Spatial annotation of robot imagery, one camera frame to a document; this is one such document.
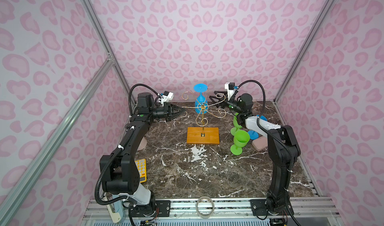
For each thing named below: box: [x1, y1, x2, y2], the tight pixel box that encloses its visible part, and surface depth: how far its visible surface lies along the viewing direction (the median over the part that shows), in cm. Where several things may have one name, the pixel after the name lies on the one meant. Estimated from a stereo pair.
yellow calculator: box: [134, 158, 147, 183], surface depth 87 cm
